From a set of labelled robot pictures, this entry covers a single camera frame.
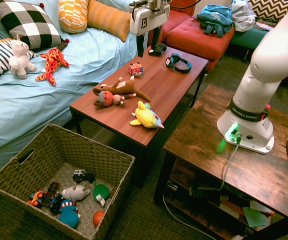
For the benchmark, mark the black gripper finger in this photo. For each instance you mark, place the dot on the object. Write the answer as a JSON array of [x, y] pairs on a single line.
[[140, 46], [156, 37]]

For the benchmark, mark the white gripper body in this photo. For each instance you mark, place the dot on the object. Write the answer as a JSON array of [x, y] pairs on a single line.
[[143, 20]]

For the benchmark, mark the small red toy cube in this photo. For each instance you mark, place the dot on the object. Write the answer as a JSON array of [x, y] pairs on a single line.
[[135, 69]]

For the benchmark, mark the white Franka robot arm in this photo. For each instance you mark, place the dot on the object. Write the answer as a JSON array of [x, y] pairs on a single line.
[[266, 62]]

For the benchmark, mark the woven wicker basket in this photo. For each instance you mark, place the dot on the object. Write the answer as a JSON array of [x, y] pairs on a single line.
[[58, 155]]

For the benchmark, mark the black white toy jeep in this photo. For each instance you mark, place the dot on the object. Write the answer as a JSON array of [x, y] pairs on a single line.
[[82, 175]]

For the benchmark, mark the red black toy truck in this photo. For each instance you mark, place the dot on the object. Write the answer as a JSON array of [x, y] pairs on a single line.
[[50, 192]]

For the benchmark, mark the blue toy train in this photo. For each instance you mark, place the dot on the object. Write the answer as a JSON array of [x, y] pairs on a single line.
[[55, 203]]

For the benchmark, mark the orange toy car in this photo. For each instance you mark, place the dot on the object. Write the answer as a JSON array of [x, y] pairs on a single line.
[[36, 197]]

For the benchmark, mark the black game controller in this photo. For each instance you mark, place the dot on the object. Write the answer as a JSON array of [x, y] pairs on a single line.
[[158, 50]]

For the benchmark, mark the red armchair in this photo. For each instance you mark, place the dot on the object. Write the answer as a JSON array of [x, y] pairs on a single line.
[[176, 17]]

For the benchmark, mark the orange pillow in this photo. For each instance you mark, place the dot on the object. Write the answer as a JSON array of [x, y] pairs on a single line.
[[108, 18]]

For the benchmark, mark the teal black headphones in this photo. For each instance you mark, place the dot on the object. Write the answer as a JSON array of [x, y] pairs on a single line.
[[177, 65]]

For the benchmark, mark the red tufted ottoman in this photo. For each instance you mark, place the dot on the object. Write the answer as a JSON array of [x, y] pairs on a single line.
[[193, 37]]

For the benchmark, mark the reddish wood coffee table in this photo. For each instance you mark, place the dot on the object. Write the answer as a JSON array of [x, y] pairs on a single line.
[[156, 85]]

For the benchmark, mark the brown plush monkey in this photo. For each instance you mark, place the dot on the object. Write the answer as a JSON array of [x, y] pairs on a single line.
[[123, 87]]

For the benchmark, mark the light blue sofa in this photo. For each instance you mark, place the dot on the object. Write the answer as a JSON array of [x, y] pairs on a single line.
[[83, 62]]

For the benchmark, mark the sock monkey plush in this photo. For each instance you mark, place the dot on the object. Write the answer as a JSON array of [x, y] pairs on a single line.
[[107, 98]]

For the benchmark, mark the teal backpack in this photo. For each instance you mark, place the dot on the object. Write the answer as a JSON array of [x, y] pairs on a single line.
[[215, 18]]

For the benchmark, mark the yellow blue bird plush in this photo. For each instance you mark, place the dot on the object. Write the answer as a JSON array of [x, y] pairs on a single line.
[[146, 116]]

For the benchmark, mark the yellow patterned bolster pillow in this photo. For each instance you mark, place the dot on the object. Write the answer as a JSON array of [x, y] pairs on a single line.
[[72, 16]]

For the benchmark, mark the teal couch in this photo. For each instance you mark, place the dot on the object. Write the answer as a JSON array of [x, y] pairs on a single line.
[[244, 38]]

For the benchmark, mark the red flame dolphin plush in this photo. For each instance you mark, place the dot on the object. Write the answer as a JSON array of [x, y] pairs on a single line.
[[52, 62]]

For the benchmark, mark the white grey clothing pile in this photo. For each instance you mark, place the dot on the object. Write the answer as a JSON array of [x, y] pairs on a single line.
[[242, 15]]

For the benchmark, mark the black white checkered pillow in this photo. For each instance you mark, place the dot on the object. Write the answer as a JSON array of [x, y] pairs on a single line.
[[28, 22]]

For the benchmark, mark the black white chevron pillow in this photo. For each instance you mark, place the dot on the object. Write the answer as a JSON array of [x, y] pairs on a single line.
[[269, 8]]

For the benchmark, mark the white unicorn plush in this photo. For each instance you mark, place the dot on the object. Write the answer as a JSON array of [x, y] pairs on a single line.
[[19, 57]]

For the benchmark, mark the green ball with tag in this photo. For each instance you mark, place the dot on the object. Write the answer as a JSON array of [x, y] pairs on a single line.
[[100, 192]]

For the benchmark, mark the rustic brown wood table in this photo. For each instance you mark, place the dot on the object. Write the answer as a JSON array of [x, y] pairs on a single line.
[[246, 162]]

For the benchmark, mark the black power adapter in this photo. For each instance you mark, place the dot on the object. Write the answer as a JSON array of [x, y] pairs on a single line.
[[198, 192]]

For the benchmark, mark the grey rhino plush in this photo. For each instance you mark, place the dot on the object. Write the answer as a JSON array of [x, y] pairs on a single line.
[[74, 192]]

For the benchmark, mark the orange ball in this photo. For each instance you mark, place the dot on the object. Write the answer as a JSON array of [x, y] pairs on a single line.
[[98, 218]]

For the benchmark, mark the teal superhero plush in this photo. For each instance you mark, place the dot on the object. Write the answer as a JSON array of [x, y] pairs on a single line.
[[68, 215]]

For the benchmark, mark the green paper sheet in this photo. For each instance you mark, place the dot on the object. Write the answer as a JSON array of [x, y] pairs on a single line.
[[255, 217]]

